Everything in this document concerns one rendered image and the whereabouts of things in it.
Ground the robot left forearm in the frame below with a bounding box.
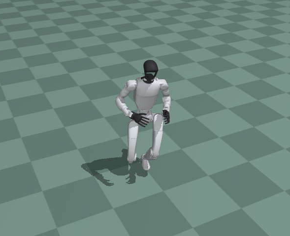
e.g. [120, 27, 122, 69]
[161, 97, 171, 116]

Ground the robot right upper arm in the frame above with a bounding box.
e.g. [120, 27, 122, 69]
[117, 80, 137, 103]

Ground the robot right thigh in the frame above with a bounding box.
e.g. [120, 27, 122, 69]
[128, 119, 139, 162]

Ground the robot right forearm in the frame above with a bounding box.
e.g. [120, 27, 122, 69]
[115, 98, 133, 117]

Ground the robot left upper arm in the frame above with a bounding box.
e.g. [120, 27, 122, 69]
[159, 79, 170, 103]

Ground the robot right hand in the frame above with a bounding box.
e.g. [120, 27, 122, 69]
[129, 112, 149, 127]

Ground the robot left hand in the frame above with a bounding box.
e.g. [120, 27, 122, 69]
[163, 110, 170, 124]

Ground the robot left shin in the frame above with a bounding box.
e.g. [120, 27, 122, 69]
[143, 150, 159, 160]

